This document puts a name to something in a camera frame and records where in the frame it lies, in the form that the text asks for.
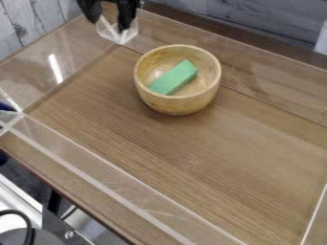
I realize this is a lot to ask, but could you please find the clear acrylic enclosure wall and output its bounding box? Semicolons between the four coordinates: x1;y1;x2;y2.
0;11;327;245

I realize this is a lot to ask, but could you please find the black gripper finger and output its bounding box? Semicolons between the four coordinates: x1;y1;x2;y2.
116;0;140;33
76;0;103;24

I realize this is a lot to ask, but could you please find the green rectangular block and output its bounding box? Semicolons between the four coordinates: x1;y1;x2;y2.
148;60;197;96

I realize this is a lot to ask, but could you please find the black metal bracket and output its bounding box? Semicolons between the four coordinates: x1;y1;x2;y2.
43;210;95;245

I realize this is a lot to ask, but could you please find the black cable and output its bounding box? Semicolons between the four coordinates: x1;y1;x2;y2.
0;210;36;245

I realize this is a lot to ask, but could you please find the light brown wooden bowl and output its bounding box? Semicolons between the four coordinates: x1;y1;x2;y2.
133;44;223;116

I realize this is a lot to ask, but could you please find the black table leg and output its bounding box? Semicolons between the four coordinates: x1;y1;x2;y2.
47;190;63;215

